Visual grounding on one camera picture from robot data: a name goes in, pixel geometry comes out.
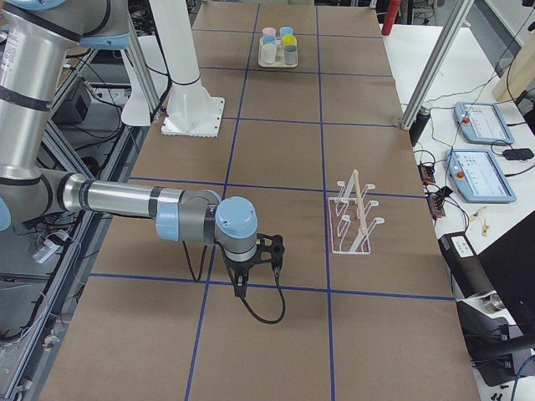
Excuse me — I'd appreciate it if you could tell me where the far light blue cup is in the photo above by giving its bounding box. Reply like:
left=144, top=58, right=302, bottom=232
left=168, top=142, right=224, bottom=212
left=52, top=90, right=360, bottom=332
left=279, top=26, right=293, bottom=38

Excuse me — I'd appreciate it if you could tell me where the black power adapter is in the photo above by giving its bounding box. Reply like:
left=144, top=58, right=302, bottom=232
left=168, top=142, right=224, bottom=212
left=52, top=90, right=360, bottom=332
left=502, top=148, right=534, bottom=161

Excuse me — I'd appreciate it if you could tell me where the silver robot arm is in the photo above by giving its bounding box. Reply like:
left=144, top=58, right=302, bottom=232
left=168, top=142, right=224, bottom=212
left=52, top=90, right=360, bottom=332
left=1, top=1, right=284, bottom=298

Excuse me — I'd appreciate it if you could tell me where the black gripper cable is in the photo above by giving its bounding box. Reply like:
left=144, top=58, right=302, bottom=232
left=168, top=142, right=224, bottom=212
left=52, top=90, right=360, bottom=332
left=181, top=241, right=287, bottom=325

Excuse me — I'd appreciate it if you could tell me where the black box with label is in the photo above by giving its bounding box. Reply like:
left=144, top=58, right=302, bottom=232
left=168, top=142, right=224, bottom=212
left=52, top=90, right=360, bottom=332
left=438, top=231, right=493, bottom=297

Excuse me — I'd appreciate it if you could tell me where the red bottle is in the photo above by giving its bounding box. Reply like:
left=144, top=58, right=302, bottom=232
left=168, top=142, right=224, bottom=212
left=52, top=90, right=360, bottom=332
left=381, top=0, right=401, bottom=36

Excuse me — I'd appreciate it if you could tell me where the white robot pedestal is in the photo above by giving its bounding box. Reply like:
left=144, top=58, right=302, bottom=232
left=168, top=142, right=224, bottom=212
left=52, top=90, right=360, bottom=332
left=120, top=0, right=226, bottom=139

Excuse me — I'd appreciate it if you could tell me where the grey plastic cup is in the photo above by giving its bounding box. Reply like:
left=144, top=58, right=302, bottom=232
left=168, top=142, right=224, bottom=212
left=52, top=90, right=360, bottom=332
left=283, top=44, right=298, bottom=66

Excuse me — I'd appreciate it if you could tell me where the near teach pendant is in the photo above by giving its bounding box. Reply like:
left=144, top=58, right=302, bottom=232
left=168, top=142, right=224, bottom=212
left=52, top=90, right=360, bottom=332
left=446, top=149, right=517, bottom=204

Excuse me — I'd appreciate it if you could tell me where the white plastic cup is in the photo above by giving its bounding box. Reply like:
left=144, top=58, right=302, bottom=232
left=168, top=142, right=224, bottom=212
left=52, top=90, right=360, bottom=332
left=259, top=43, right=277, bottom=65

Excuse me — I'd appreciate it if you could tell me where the aluminium frame post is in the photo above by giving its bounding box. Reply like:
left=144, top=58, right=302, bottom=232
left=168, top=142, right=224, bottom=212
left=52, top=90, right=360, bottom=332
left=400, top=0, right=474, bottom=130

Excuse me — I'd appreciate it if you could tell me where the cream plastic tray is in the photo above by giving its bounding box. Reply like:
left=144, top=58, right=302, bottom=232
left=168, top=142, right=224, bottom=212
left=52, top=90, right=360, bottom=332
left=257, top=38, right=299, bottom=69

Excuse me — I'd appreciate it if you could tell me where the light blue cup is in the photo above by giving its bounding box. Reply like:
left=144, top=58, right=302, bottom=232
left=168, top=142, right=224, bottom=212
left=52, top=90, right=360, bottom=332
left=262, top=35, right=276, bottom=45
left=279, top=26, right=293, bottom=38

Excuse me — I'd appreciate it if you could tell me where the white wire cup rack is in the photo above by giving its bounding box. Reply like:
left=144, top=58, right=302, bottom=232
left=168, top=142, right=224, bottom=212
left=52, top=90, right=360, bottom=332
left=328, top=169, right=385, bottom=256

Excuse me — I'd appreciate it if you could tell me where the pink plastic cup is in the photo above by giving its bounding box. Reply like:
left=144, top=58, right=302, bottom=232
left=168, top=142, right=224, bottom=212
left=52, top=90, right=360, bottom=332
left=262, top=27, right=277, bottom=37

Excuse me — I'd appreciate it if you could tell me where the teach pendant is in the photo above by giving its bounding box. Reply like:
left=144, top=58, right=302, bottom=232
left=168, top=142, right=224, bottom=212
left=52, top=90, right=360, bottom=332
left=446, top=149, right=517, bottom=204
left=454, top=102, right=514, bottom=145

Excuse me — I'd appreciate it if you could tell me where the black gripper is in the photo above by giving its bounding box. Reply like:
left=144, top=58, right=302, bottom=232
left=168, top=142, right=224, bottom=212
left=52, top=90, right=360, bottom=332
left=222, top=233, right=284, bottom=297

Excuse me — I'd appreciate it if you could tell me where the yellow plastic cup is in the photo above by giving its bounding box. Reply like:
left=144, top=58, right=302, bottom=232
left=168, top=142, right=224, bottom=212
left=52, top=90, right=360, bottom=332
left=281, top=34, right=297, bottom=48

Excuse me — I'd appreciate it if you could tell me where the far teach pendant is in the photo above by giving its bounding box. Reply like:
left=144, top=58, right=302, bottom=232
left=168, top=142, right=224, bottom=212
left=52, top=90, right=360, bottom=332
left=454, top=102, right=514, bottom=145

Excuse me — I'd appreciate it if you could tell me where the near light blue cup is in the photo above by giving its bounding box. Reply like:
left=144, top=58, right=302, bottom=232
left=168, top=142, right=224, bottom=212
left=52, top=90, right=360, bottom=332
left=262, top=35, right=276, bottom=45

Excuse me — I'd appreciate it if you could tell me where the black monitor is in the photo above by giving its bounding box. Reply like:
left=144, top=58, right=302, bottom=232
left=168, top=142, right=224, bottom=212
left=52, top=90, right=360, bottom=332
left=479, top=214, right=535, bottom=333

